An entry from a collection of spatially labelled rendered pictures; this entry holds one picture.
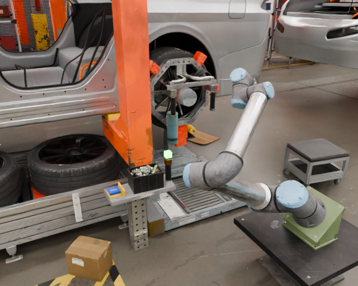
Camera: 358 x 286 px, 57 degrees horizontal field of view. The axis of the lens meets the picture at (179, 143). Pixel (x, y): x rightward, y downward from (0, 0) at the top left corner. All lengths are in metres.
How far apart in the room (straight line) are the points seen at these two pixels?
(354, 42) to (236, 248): 2.99
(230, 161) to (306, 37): 3.53
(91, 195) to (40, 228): 0.37
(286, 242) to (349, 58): 2.99
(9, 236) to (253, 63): 2.35
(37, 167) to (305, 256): 1.76
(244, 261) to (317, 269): 0.55
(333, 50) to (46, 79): 3.28
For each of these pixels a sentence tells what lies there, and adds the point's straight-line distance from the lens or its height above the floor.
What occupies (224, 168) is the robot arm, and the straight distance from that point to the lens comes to 1.38.
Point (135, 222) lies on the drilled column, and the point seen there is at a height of 0.23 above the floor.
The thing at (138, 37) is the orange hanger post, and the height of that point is 1.35.
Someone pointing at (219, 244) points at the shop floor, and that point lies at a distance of 2.40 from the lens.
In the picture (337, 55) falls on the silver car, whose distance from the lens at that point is 4.58.
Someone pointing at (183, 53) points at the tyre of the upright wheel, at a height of 1.15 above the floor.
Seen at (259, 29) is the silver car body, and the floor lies 1.30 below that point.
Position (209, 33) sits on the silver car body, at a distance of 2.82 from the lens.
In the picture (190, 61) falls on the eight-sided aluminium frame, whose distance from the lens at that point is 2.65.
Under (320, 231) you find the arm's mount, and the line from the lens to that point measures 2.01.
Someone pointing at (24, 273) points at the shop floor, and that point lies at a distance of 2.39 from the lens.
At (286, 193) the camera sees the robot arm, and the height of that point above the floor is 0.61.
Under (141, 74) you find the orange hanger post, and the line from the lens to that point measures 2.03.
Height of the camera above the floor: 1.56
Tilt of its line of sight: 24 degrees down
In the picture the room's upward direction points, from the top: straight up
